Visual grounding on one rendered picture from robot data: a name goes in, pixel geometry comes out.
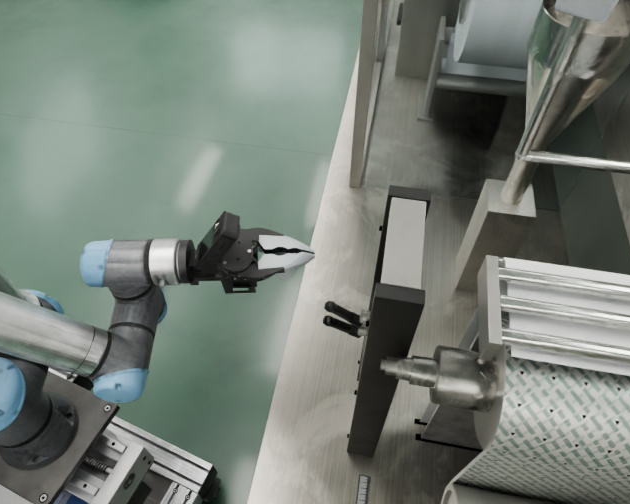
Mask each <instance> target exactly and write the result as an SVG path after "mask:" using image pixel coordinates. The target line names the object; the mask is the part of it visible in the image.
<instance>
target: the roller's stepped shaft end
mask: <svg viewBox="0 0 630 504"><path fill-rule="evenodd" d="M380 370H384V371H385V374H387V375H392V376H395V379H400V380H406V381H409V384H411V385H417V386H423V387H428V388H434V386H435V383H436V377H437V359H432V358H426V357H420V356H415V355H413V356H412V358H409V357H403V356H398V358H394V357H388V356H387V360H384V359H381V365H380Z"/></svg>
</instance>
